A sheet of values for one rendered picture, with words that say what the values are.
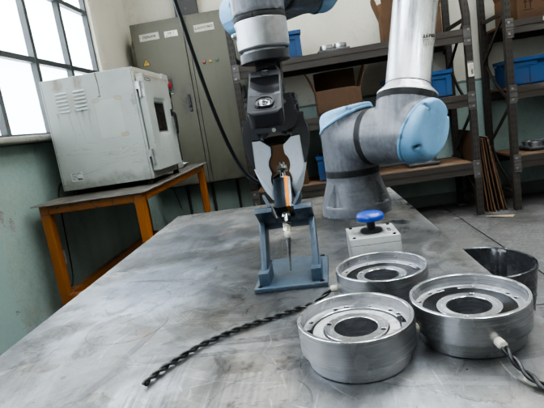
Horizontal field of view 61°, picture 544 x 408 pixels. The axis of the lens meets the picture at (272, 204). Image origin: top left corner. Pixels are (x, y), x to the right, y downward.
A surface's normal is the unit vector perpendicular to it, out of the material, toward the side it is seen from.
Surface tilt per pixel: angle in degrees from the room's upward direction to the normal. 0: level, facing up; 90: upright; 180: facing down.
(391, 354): 90
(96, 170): 90
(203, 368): 0
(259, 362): 0
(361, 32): 90
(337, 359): 90
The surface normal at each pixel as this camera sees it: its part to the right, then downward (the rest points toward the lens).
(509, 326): 0.23, 0.14
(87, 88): -0.07, 0.19
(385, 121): -0.75, -0.11
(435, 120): 0.64, 0.16
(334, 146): -0.71, 0.26
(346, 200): -0.50, -0.07
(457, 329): -0.51, 0.23
